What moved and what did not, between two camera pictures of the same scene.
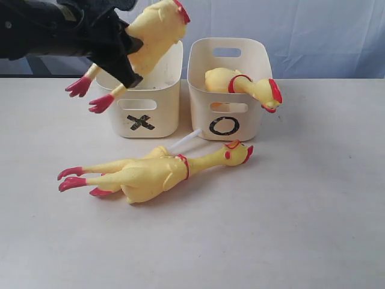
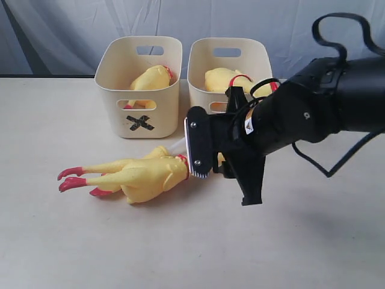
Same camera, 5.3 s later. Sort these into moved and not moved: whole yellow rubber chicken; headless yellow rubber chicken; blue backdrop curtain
Moved: headless yellow rubber chicken
Not moved: whole yellow rubber chicken; blue backdrop curtain
